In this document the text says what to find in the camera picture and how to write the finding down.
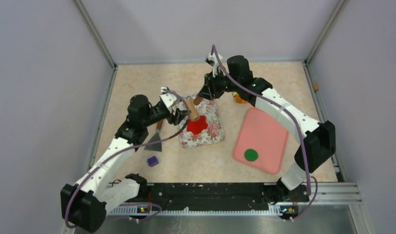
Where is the metal scraper wooden handle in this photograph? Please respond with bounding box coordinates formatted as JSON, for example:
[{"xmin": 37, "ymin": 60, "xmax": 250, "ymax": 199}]
[{"xmin": 144, "ymin": 121, "xmax": 163, "ymax": 152}]

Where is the green dough disc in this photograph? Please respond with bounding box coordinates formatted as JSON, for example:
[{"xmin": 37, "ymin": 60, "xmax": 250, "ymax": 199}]
[{"xmin": 244, "ymin": 149, "xmax": 259, "ymax": 162}]

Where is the small brown wall clip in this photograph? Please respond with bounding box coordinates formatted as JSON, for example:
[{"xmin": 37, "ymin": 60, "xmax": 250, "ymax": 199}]
[{"xmin": 312, "ymin": 82, "xmax": 319, "ymax": 92}]

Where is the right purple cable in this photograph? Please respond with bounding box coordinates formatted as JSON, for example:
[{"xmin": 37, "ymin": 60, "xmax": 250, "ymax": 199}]
[{"xmin": 210, "ymin": 44, "xmax": 319, "ymax": 222}]

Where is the purple cube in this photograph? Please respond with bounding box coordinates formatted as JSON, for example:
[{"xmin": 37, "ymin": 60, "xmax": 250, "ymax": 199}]
[{"xmin": 147, "ymin": 156, "xmax": 159, "ymax": 167}]

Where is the pink plastic tray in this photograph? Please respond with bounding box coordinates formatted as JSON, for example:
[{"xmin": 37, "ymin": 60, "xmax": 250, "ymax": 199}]
[{"xmin": 232, "ymin": 108, "xmax": 288, "ymax": 175}]

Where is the red dough piece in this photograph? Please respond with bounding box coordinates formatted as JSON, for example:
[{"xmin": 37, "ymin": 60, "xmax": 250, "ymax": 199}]
[{"xmin": 187, "ymin": 116, "xmax": 208, "ymax": 135}]

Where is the orange toy carrot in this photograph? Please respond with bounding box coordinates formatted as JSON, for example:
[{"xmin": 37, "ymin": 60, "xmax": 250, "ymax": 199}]
[{"xmin": 234, "ymin": 94, "xmax": 247, "ymax": 104}]

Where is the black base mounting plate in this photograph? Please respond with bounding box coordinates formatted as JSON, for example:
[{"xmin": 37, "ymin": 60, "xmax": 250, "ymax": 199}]
[{"xmin": 117, "ymin": 182, "xmax": 309, "ymax": 212}]

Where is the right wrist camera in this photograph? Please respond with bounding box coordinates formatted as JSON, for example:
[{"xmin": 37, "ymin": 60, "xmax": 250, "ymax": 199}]
[{"xmin": 205, "ymin": 52, "xmax": 223, "ymax": 77}]

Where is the wooden rolling pin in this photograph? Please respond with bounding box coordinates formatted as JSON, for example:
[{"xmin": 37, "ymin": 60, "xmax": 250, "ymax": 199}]
[{"xmin": 186, "ymin": 96, "xmax": 200, "ymax": 122}]

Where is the floral rectangular tray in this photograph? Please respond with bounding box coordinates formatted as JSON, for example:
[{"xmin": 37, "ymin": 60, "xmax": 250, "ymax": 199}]
[{"xmin": 178, "ymin": 99, "xmax": 225, "ymax": 149}]

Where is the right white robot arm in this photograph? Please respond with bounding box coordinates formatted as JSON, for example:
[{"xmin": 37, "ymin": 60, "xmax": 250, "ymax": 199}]
[{"xmin": 197, "ymin": 52, "xmax": 336, "ymax": 201}]

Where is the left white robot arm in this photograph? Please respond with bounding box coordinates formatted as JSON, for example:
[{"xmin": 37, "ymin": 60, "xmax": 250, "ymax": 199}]
[{"xmin": 60, "ymin": 88, "xmax": 190, "ymax": 233}]

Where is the aluminium frame rail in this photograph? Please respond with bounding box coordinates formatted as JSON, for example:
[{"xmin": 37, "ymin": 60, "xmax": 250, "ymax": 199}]
[{"xmin": 60, "ymin": 182, "xmax": 376, "ymax": 234}]

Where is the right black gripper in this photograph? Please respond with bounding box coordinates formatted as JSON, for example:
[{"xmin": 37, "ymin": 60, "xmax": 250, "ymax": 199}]
[{"xmin": 198, "ymin": 68, "xmax": 240, "ymax": 101}]

